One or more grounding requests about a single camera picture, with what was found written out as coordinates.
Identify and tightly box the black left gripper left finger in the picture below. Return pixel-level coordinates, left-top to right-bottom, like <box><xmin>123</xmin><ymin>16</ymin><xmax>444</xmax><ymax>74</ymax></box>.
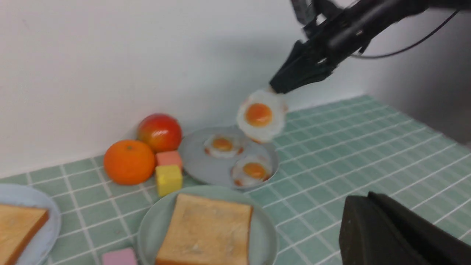
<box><xmin>339</xmin><ymin>196</ymin><xmax>429</xmax><ymax>265</ymax></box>

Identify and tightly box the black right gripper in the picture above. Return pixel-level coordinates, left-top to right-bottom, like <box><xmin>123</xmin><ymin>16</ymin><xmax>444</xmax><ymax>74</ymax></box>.
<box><xmin>269</xmin><ymin>0</ymin><xmax>368</xmax><ymax>94</ymax></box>

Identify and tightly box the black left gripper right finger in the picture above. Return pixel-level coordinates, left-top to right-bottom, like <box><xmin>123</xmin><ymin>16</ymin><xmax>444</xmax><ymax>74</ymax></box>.
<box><xmin>368</xmin><ymin>192</ymin><xmax>471</xmax><ymax>265</ymax></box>

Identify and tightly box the fried egg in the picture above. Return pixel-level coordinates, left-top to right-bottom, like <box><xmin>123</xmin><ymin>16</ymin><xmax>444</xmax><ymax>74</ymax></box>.
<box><xmin>231</xmin><ymin>155</ymin><xmax>273</xmax><ymax>187</ymax></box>
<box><xmin>204</xmin><ymin>134</ymin><xmax>245</xmax><ymax>158</ymax></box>
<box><xmin>237</xmin><ymin>89</ymin><xmax>286</xmax><ymax>143</ymax></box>

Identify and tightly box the toast slice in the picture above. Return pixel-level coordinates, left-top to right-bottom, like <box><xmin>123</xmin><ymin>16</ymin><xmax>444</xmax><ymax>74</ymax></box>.
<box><xmin>0</xmin><ymin>204</ymin><xmax>49</xmax><ymax>265</ymax></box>
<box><xmin>155</xmin><ymin>194</ymin><xmax>254</xmax><ymax>265</ymax></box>

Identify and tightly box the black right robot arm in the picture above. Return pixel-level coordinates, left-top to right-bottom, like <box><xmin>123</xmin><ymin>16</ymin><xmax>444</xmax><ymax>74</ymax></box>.
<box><xmin>269</xmin><ymin>0</ymin><xmax>470</xmax><ymax>94</ymax></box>

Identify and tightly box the green checked tablecloth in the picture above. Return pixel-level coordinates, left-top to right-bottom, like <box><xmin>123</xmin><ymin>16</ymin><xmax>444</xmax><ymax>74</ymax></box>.
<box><xmin>1</xmin><ymin>96</ymin><xmax>471</xmax><ymax>265</ymax></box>

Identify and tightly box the mint green plate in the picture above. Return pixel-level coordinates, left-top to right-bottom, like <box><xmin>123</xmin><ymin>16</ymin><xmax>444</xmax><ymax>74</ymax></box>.
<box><xmin>134</xmin><ymin>185</ymin><xmax>279</xmax><ymax>265</ymax></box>

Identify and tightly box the fried egg back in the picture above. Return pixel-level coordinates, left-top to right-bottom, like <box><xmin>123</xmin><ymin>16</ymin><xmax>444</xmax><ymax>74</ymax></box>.
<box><xmin>204</xmin><ymin>134</ymin><xmax>245</xmax><ymax>158</ymax></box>

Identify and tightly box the fried egg front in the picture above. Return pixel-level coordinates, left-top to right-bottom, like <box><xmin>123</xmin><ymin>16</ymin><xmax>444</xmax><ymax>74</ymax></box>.
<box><xmin>231</xmin><ymin>155</ymin><xmax>273</xmax><ymax>187</ymax></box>

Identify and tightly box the grey plate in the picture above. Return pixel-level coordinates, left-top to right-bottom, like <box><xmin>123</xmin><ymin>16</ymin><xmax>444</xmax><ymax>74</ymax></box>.
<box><xmin>178</xmin><ymin>126</ymin><xmax>280</xmax><ymax>190</ymax></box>

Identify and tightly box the red apple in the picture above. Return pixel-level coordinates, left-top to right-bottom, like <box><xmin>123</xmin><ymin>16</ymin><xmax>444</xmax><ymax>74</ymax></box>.
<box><xmin>137</xmin><ymin>113</ymin><xmax>183</xmax><ymax>153</ymax></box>

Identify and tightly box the salmon pink cube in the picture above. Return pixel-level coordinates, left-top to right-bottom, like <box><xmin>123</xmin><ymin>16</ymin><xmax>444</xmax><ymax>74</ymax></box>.
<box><xmin>155</xmin><ymin>150</ymin><xmax>183</xmax><ymax>170</ymax></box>

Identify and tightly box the yellow cube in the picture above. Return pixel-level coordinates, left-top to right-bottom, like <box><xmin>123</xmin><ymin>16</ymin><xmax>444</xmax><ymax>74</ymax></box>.
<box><xmin>155</xmin><ymin>165</ymin><xmax>183</xmax><ymax>197</ymax></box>

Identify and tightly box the orange fruit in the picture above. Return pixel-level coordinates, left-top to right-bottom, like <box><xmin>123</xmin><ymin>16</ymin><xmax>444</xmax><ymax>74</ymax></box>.
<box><xmin>103</xmin><ymin>139</ymin><xmax>156</xmax><ymax>185</ymax></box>

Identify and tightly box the light blue plate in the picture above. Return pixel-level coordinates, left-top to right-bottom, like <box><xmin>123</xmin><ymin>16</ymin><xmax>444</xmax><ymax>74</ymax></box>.
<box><xmin>0</xmin><ymin>183</ymin><xmax>61</xmax><ymax>265</ymax></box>

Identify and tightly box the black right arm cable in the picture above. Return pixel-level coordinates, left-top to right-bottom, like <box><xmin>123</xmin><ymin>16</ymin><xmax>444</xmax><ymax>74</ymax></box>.
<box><xmin>350</xmin><ymin>9</ymin><xmax>460</xmax><ymax>59</ymax></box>

